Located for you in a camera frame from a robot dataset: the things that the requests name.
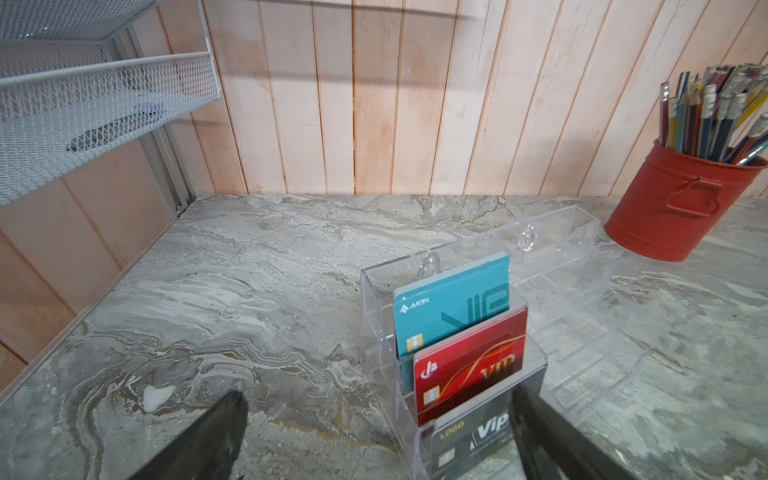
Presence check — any black VIP card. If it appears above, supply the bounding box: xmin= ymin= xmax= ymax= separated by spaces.
xmin=429 ymin=361 xmax=547 ymax=479

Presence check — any red metal pencil bucket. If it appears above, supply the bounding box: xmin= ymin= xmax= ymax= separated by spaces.
xmin=604 ymin=142 xmax=767 ymax=262

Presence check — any bundle of coloured pencils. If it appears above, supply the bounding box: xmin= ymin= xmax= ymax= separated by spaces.
xmin=656 ymin=63 xmax=767 ymax=167

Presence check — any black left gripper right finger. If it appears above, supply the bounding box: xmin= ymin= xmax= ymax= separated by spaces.
xmin=509 ymin=385 xmax=634 ymax=480

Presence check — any red VIP card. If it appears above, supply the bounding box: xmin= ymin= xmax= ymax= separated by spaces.
xmin=413 ymin=306 xmax=528 ymax=426

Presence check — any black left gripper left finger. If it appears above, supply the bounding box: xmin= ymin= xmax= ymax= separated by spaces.
xmin=130 ymin=390 xmax=249 ymax=479

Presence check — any white wire mesh shelf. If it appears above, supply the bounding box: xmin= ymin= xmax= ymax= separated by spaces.
xmin=1 ymin=1 xmax=222 ymax=212

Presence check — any clear acrylic card display stand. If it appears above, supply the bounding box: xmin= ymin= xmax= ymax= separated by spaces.
xmin=361 ymin=206 xmax=646 ymax=479

